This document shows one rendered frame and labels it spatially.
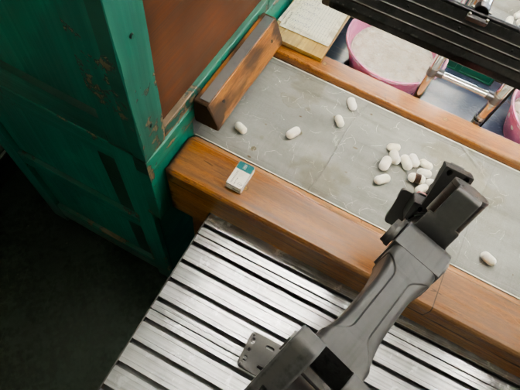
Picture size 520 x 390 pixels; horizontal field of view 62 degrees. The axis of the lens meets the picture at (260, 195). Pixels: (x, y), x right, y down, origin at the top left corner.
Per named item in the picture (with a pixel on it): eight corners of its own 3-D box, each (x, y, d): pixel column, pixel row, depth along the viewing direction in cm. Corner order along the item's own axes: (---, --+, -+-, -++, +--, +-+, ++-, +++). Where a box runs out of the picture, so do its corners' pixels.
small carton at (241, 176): (240, 194, 88) (241, 189, 86) (225, 186, 88) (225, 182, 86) (254, 172, 90) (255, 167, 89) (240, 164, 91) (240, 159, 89)
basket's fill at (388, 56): (411, 113, 112) (420, 99, 107) (332, 76, 115) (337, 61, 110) (436, 59, 122) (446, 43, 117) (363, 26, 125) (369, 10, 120)
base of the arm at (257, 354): (255, 323, 78) (237, 360, 75) (357, 378, 75) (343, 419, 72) (252, 330, 85) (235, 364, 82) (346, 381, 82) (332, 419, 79)
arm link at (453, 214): (446, 166, 63) (436, 176, 53) (496, 205, 61) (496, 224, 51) (394, 222, 68) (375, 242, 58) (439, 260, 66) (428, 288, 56)
